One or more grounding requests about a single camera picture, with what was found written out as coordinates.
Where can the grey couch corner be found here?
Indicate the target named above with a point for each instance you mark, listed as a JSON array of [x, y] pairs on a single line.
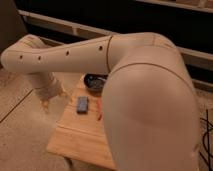
[[12, 26]]

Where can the wooden table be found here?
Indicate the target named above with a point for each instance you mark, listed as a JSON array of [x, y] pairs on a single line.
[[81, 136]]

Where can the white shelf rail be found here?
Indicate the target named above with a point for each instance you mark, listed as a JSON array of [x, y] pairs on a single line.
[[191, 57]]

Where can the dark round bowl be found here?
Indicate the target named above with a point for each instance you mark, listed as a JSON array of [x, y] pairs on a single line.
[[94, 82]]

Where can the blue rectangular block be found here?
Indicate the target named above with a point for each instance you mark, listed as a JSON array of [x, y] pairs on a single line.
[[82, 104]]

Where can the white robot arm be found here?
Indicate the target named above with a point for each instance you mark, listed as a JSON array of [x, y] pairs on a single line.
[[149, 104]]

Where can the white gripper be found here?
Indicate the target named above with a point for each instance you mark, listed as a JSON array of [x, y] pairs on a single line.
[[46, 86]]

